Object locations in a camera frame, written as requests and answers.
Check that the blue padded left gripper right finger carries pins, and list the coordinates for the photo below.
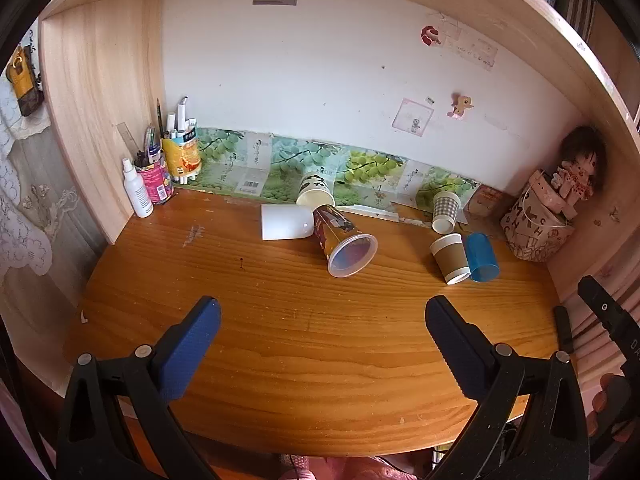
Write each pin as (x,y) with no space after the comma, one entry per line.
(463,346)

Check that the cartoon pony wall sticker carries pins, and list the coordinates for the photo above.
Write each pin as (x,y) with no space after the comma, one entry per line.
(460,105)

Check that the blue plastic cup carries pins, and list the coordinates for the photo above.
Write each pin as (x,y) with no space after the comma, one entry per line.
(481,258)

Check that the patterned fabric storage basket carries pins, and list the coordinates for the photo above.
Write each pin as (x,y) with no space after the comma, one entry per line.
(533,232)

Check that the black remote control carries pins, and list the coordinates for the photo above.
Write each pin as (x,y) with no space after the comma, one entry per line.
(563,330)

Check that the brown-haired rag doll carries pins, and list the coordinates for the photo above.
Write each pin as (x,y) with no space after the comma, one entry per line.
(583,165)

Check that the pink square wall sticker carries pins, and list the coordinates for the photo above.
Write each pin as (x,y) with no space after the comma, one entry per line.
(412,117)

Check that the brown paper cup white rim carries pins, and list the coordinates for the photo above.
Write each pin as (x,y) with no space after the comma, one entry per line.
(449,254)

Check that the clear plastic ruler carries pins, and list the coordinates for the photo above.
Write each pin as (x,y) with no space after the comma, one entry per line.
(128,139)

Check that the yellow hanging pouch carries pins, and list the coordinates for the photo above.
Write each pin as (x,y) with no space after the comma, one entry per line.
(20,74)

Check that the checkered paper cup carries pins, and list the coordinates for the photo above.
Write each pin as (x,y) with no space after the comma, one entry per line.
(446,206)

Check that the green leaf backsplash paper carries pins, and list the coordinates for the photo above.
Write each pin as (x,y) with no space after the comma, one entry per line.
(271,168)

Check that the cream paper cup black print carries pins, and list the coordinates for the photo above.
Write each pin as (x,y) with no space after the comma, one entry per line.
(314,192)

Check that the pink tin pen holder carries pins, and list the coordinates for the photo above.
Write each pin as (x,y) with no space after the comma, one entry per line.
(157,181)

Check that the white marker pen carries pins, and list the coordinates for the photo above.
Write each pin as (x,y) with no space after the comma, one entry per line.
(182,121)

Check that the white spray bottle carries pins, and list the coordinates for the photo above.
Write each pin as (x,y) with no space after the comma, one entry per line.
(136,190)

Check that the white plastic cup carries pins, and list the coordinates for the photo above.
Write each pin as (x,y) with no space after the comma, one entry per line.
(286,222)

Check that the red cartoon wall sticker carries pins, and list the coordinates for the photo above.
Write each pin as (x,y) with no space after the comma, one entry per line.
(430,36)

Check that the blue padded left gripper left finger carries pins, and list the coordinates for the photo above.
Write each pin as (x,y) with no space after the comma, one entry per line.
(180,350)

